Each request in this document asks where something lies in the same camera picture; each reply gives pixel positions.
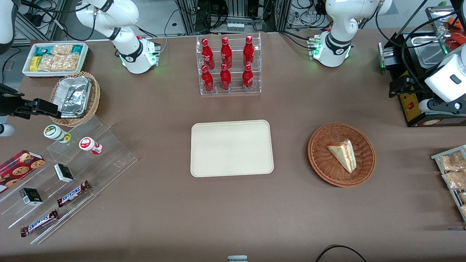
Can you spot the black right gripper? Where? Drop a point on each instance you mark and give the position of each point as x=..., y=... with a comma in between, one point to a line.
x=11, y=104

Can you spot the white power strip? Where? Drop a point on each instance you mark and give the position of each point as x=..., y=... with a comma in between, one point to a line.
x=236, y=26

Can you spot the silver foil container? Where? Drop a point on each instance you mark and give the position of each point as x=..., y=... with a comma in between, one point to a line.
x=74, y=96

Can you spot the triangle sandwich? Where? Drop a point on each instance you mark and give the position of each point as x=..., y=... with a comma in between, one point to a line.
x=344, y=154

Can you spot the tan wicker basket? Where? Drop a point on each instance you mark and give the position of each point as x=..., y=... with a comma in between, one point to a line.
x=95, y=96

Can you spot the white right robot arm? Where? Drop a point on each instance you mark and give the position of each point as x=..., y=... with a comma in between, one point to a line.
x=123, y=51

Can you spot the yellow snack pack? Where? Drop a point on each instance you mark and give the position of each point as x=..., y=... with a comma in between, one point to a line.
x=34, y=63

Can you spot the red cola bottle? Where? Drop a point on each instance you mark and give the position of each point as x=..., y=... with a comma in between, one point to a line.
x=207, y=52
x=225, y=78
x=207, y=80
x=248, y=78
x=248, y=51
x=226, y=52

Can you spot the clear acrylic stepped display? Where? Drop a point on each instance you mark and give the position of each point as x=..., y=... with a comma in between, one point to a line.
x=109, y=160

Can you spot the steel warmer pan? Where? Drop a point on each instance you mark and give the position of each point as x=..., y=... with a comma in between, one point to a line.
x=427, y=52

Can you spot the snickers bar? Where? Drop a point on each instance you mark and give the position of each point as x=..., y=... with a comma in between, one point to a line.
x=72, y=194
x=39, y=223

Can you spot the round brown wicker basket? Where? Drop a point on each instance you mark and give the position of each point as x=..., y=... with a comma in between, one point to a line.
x=324, y=163

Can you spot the small black carton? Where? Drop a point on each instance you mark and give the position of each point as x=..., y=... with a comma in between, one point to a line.
x=63, y=173
x=31, y=196

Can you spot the red sausage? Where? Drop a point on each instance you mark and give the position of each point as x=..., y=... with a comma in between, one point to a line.
x=457, y=39

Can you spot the red cookie box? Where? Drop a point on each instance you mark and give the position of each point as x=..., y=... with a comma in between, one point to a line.
x=18, y=169

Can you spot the black food warmer machine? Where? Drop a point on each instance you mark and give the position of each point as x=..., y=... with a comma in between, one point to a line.
x=411, y=109

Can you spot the cream rectangular tray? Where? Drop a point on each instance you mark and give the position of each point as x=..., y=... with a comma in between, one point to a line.
x=231, y=149

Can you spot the clear acrylic bottle rack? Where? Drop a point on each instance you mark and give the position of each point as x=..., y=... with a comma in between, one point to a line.
x=235, y=89

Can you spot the green lid yogurt cup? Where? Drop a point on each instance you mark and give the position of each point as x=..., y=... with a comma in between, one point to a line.
x=54, y=132

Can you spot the white rectangular snack bin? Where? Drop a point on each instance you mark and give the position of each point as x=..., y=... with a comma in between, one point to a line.
x=27, y=71

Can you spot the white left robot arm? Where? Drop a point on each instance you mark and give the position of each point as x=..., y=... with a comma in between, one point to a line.
x=338, y=22

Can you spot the tray of wrapped snacks right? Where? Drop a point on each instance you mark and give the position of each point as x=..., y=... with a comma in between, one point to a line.
x=437, y=156

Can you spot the clear bag of snacks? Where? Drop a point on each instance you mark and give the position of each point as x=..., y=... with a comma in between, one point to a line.
x=451, y=162
x=463, y=197
x=463, y=211
x=455, y=180

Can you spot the orange fried food piece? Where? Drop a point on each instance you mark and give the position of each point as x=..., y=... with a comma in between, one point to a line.
x=455, y=22

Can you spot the red label yogurt bottle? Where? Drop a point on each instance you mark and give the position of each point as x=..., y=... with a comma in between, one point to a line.
x=87, y=144

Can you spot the clear cracker bag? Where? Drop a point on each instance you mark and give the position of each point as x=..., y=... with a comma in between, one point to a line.
x=62, y=49
x=69, y=62
x=47, y=63

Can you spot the teal snack pack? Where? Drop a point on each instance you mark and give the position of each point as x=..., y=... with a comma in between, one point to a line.
x=77, y=49
x=43, y=51

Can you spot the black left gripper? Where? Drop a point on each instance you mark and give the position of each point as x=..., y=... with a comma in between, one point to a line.
x=411, y=82

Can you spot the small grey white device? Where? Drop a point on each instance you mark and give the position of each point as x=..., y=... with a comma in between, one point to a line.
x=237, y=258

